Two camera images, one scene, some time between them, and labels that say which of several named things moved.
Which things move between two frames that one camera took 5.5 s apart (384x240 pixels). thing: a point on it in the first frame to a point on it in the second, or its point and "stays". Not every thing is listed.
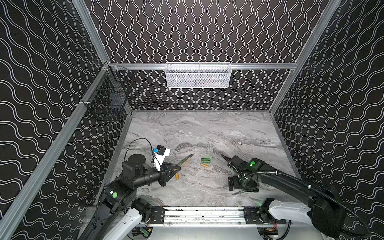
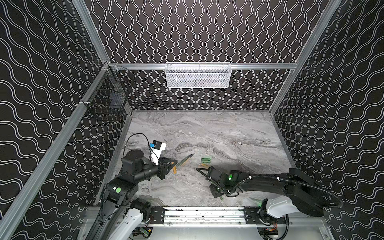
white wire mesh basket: [198, 75] stays
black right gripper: [237, 167] to [212, 177]
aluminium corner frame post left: [91, 30] stays
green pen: [185, 160] stays
